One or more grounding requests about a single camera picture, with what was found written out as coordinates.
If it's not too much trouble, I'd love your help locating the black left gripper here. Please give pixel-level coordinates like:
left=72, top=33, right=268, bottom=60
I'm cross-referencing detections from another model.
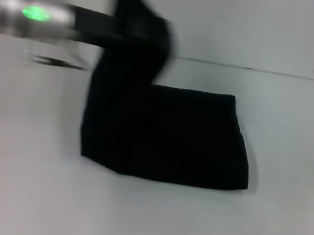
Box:
left=67, top=4, right=126, bottom=51

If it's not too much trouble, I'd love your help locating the black T-shirt with FREE print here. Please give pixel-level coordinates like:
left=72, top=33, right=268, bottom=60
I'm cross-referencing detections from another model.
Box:
left=74, top=0, right=281, bottom=198

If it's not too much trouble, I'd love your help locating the thin left arm cable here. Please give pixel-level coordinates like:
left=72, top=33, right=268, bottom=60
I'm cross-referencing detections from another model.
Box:
left=26, top=53, right=89, bottom=73

